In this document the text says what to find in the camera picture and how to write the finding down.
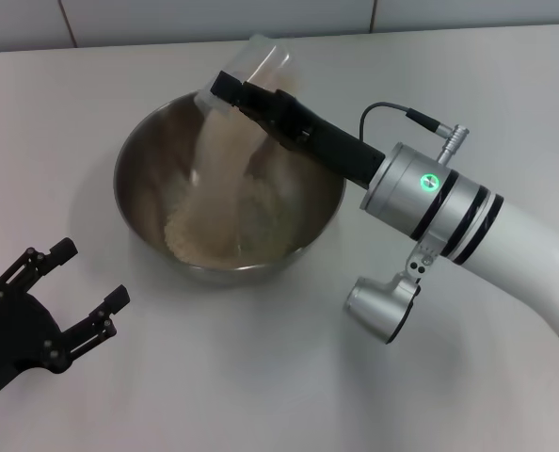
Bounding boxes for raw rice grains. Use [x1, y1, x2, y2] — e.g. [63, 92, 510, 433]
[163, 108, 300, 266]

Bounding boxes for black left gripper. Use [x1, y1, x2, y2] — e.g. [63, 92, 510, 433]
[0, 236, 133, 412]

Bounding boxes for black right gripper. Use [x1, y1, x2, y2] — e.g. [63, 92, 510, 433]
[207, 69, 388, 191]

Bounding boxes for right gripper cable with plug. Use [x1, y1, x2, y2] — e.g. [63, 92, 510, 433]
[358, 100, 471, 164]

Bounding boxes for stainless steel mixing bowl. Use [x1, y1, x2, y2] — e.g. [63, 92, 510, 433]
[113, 88, 348, 285]

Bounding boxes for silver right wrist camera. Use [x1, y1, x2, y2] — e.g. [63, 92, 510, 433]
[344, 239, 446, 346]

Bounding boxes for clear plastic cup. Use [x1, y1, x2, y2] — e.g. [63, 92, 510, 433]
[193, 33, 294, 120]

